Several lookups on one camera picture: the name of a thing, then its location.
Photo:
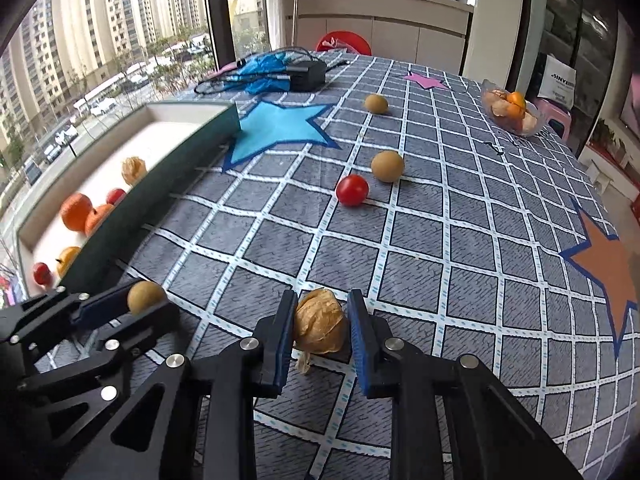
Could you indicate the black power adapter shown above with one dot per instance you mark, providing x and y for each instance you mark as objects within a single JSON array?
[{"x": 306, "y": 76}]

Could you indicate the clear glass bowl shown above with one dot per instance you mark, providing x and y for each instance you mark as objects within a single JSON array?
[{"x": 537, "y": 124}]

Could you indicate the small mandarin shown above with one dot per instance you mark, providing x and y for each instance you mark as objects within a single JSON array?
[{"x": 516, "y": 100}]

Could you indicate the white kitchen counter cabinet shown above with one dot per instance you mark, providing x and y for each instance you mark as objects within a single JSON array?
[{"x": 375, "y": 30}]

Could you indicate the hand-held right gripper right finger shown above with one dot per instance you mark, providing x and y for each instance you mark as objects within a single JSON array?
[{"x": 365, "y": 350}]

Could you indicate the dark glass cabinet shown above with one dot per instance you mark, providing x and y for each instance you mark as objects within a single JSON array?
[{"x": 580, "y": 25}]

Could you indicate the pink plastic stool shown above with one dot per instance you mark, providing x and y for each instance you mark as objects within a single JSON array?
[{"x": 555, "y": 119}]

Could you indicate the grey checked tablecloth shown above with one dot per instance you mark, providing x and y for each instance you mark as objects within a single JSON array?
[{"x": 450, "y": 260}]

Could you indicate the brown longan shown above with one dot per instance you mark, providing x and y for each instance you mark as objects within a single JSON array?
[
  {"x": 145, "y": 297},
  {"x": 387, "y": 166},
  {"x": 376, "y": 103}
]

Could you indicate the red cherry tomato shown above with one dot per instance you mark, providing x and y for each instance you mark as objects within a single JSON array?
[
  {"x": 116, "y": 195},
  {"x": 352, "y": 190},
  {"x": 41, "y": 273}
]

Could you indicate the husked physalis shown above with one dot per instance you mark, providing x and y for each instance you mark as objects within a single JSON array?
[
  {"x": 134, "y": 169},
  {"x": 320, "y": 325}
]

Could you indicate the white paper bag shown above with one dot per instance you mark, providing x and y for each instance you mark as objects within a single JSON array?
[{"x": 559, "y": 82}]

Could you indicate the white low cabinet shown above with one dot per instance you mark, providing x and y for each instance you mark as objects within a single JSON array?
[{"x": 602, "y": 172}]

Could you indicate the white rectangular tray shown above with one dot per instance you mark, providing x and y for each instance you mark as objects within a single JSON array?
[{"x": 100, "y": 160}]

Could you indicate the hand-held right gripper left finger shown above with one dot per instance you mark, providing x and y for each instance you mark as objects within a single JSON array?
[{"x": 280, "y": 345}]

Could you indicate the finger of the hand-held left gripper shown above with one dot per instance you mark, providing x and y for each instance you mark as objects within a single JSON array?
[
  {"x": 145, "y": 332},
  {"x": 100, "y": 305}
]

